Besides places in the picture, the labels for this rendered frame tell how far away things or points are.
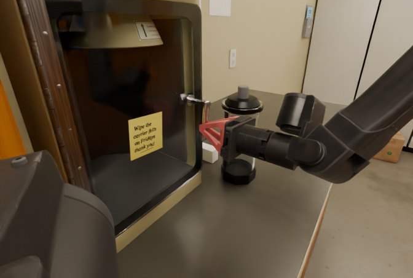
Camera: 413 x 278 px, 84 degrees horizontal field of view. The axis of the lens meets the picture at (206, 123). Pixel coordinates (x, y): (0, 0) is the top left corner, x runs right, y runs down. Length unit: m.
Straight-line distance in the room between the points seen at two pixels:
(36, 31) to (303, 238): 0.57
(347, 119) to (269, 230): 0.31
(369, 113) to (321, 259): 1.53
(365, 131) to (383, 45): 2.89
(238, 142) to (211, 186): 0.26
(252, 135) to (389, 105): 0.20
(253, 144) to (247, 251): 0.22
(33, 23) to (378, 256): 2.01
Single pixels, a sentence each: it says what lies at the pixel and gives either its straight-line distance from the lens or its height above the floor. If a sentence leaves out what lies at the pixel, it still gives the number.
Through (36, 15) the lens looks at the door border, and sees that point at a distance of 0.33.
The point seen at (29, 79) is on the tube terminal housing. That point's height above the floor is 1.29.
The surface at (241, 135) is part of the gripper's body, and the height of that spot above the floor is 1.17.
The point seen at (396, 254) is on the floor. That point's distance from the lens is 2.09.
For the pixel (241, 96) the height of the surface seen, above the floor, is 1.19.
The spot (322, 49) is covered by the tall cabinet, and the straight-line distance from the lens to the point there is 3.27.
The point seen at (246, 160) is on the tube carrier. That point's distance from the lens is 0.63.
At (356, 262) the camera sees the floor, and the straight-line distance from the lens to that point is 1.90.
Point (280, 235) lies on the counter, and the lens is 0.56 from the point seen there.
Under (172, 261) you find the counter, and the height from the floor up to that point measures 0.94.
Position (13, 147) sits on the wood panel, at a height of 1.25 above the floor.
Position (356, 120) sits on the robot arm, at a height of 1.24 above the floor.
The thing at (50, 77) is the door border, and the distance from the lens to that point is 0.34.
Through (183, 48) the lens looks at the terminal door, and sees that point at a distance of 0.47.
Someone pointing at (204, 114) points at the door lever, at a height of 1.18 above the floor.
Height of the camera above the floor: 1.35
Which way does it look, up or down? 23 degrees down
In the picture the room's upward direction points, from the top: straight up
